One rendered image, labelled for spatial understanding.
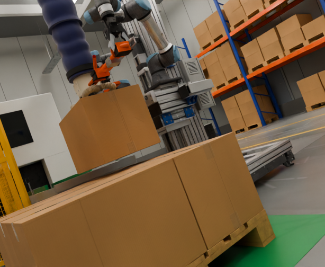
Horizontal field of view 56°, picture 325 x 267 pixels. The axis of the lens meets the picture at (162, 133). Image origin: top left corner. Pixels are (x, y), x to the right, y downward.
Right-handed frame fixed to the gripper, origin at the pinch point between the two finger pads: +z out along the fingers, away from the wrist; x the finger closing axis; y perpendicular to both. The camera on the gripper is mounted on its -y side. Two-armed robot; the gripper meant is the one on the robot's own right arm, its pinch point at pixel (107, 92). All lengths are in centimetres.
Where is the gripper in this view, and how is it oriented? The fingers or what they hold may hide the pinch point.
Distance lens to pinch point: 256.1
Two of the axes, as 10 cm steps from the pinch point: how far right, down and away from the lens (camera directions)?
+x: 8.0, -2.8, 5.3
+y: 4.9, -2.2, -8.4
